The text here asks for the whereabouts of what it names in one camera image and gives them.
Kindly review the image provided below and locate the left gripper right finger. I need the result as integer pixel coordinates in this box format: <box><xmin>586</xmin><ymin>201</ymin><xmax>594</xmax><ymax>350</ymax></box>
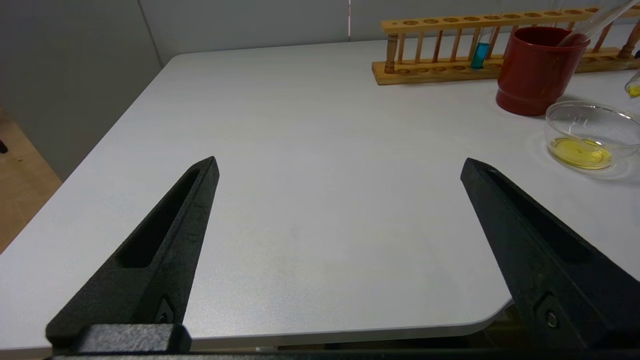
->
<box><xmin>460</xmin><ymin>157</ymin><xmax>640</xmax><ymax>351</ymax></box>

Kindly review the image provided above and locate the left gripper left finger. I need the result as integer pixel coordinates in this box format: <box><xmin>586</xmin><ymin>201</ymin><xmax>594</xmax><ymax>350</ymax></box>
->
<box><xmin>45</xmin><ymin>156</ymin><xmax>221</xmax><ymax>351</ymax></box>

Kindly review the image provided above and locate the blue pigment glass test tube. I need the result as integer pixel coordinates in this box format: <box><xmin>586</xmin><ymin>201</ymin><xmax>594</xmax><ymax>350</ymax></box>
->
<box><xmin>470</xmin><ymin>27</ymin><xmax>493</xmax><ymax>70</ymax></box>

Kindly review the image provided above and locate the wooden test tube rack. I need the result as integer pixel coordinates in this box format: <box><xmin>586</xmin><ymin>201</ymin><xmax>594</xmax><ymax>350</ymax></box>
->
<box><xmin>371</xmin><ymin>6</ymin><xmax>640</xmax><ymax>86</ymax></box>

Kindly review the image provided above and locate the empty glass test tube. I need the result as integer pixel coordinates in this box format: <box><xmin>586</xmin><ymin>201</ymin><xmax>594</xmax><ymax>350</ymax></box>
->
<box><xmin>557</xmin><ymin>0</ymin><xmax>636</xmax><ymax>48</ymax></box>

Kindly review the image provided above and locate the clear glass beaker dish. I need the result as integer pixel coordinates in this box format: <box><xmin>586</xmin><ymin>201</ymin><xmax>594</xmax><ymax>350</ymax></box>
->
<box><xmin>545</xmin><ymin>101</ymin><xmax>640</xmax><ymax>174</ymax></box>

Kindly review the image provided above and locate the red plastic cup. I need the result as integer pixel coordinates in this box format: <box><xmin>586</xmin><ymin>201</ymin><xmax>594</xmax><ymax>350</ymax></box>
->
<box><xmin>496</xmin><ymin>26</ymin><xmax>591</xmax><ymax>117</ymax></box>

